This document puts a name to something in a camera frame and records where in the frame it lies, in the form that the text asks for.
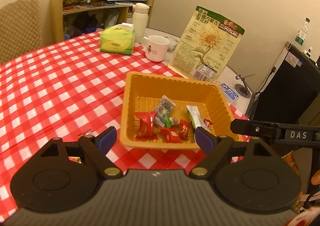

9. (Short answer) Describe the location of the silver green snack packet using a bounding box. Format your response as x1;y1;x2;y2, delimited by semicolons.
186;105;210;132

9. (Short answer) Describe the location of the large red snack packet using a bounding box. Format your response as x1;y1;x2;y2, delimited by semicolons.
135;112;157;141

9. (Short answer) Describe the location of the green candy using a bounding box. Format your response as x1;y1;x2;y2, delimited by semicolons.
163;116;179;128

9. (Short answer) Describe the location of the grey transparent nut packet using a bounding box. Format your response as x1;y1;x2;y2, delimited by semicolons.
154;95;176;128

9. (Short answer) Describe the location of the small red orange candy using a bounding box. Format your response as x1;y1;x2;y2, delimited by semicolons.
178;119;191;140

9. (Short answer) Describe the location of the red white striped candy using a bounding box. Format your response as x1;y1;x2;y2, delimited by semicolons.
78;129;93;139

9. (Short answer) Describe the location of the red twisted candy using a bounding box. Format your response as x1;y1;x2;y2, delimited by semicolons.
203;119;213;127

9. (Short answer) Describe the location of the small black desk stand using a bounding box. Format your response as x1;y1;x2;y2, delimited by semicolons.
234;74;255;99

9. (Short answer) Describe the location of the blue white small box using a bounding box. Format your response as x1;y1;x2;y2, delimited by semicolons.
219;83;239;102

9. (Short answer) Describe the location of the red pillow candy pack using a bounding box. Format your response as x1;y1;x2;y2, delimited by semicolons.
159;128;182;143

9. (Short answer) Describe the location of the black mini fridge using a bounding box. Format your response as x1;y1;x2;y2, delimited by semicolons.
249;42;319;126

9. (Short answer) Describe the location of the red white checkered tablecloth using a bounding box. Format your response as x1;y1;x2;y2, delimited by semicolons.
0;31;251;223

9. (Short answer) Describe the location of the yellow plastic tray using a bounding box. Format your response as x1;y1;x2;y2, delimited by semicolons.
119;72;243;150

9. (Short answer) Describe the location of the sunflower seed bag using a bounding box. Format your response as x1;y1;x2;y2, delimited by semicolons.
168;6;245;82

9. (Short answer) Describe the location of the plastic water bottle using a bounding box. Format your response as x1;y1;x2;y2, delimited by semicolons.
294;17;310;50

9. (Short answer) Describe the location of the green tissue pack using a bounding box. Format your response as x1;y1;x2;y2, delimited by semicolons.
100;22;135;55

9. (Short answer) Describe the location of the white ceramic mug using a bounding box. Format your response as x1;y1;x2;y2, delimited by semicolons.
141;35;170;62

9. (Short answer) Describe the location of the white thermos bottle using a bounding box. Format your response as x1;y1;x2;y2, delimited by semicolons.
132;3;150;43

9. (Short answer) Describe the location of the wooden shelf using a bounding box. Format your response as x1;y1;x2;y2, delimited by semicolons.
49;0;156;44

